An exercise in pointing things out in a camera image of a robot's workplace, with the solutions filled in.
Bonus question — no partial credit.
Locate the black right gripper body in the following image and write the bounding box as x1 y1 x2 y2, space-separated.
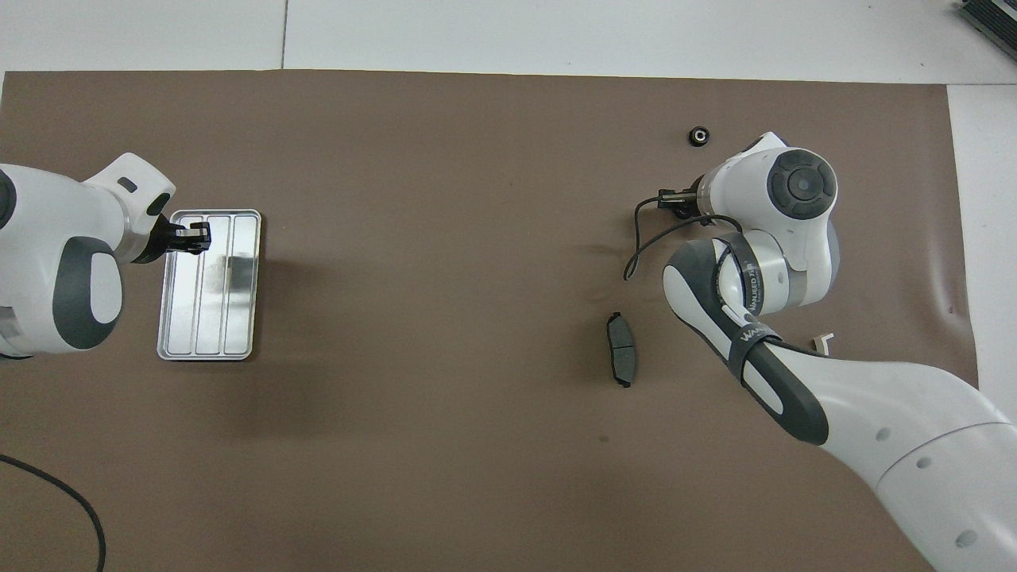
657 178 709 220

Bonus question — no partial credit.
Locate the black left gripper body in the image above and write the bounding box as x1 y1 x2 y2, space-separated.
130 213 193 265

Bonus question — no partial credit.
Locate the silver metal tray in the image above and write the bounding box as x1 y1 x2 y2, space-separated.
157 209 262 362

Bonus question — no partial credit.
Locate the dark grey brake pad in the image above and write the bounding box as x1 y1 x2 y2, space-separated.
605 311 639 389

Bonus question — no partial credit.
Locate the brown paper table mat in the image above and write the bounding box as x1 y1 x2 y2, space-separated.
0 70 1000 572

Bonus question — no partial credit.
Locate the dark ribbed metal device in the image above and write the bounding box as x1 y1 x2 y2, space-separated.
956 0 1017 42

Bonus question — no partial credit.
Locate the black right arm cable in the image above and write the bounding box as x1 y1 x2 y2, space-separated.
623 194 744 281

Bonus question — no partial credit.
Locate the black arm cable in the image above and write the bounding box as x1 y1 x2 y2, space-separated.
623 194 744 281
0 453 107 572

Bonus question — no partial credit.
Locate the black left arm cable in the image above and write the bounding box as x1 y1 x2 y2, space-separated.
0 453 107 572

